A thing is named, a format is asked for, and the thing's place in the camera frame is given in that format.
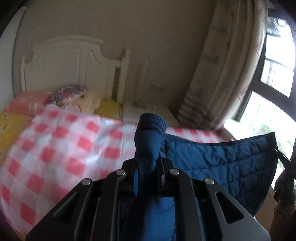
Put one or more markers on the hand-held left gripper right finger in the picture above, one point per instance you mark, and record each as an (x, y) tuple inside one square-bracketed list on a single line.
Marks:
[(166, 166)]

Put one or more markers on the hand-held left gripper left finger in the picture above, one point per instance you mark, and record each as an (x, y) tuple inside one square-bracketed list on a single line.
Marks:
[(136, 183)]

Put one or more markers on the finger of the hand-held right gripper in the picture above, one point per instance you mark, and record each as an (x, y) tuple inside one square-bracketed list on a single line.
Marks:
[(288, 162)]

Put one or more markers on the blue puffer jacket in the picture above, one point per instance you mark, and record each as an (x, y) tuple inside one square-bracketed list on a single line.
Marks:
[(219, 157)]

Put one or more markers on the window sill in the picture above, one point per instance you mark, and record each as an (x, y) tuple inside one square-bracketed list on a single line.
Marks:
[(266, 208)]

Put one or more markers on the window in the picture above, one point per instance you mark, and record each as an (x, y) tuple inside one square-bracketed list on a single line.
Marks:
[(259, 115)]

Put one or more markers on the white nightstand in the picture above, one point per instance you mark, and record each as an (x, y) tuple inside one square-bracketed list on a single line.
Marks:
[(131, 111)]

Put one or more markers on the yellow pillow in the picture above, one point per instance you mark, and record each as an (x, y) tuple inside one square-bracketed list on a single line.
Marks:
[(108, 109)]

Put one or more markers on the red white checkered cloth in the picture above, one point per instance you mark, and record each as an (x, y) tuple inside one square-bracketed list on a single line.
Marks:
[(57, 150)]

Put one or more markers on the cream pillow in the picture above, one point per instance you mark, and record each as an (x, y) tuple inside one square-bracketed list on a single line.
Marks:
[(92, 99)]

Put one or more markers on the printed curtain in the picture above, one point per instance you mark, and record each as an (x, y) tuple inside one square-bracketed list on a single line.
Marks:
[(219, 69)]

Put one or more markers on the patterned pillow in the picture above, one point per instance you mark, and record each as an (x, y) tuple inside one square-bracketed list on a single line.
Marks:
[(67, 91)]

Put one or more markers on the white bed headboard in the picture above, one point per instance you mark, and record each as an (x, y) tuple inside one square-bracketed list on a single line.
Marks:
[(69, 67)]

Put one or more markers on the yellow floral bedsheet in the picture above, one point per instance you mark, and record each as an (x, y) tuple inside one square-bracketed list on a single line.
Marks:
[(11, 122)]

